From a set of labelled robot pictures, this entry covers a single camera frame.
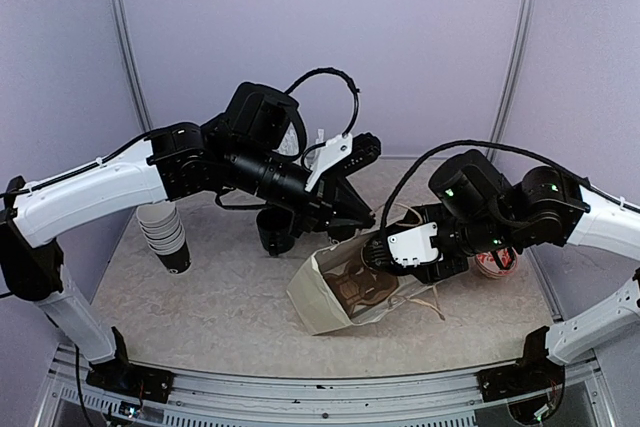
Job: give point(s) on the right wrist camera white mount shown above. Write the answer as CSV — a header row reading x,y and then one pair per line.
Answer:
x,y
414,247

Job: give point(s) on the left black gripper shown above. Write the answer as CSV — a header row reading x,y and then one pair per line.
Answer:
x,y
335,196

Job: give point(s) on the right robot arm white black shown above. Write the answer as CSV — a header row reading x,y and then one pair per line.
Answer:
x,y
480,212

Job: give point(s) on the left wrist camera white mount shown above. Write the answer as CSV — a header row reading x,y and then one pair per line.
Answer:
x,y
344,155

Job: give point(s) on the stack of paper cups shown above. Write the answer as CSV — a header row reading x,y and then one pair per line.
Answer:
x,y
164,232

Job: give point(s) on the aluminium front frame rail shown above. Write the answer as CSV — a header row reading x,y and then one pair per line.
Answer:
x,y
205,399

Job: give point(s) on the cream paper takeout bag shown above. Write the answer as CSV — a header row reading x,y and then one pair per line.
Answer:
x,y
319,309

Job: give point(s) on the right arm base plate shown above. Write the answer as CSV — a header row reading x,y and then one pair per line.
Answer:
x,y
515,380

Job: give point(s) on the black cup sleeve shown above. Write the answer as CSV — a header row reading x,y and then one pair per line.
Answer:
x,y
274,228

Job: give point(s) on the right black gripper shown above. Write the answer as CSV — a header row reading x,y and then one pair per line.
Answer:
x,y
429,272

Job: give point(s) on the red patterned white bowl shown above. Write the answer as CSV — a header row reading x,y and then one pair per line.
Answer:
x,y
487,265

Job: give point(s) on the brown pulp cup carrier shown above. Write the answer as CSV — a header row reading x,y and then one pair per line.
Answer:
x,y
358,287

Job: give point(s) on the right aluminium corner post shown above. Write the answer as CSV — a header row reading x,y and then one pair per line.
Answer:
x,y
518,49

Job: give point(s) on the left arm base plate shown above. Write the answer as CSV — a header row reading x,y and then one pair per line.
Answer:
x,y
136,381

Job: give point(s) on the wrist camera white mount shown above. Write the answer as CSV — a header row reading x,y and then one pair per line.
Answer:
x,y
344,155
414,247

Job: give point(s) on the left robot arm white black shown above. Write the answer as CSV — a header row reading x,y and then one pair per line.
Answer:
x,y
236,150

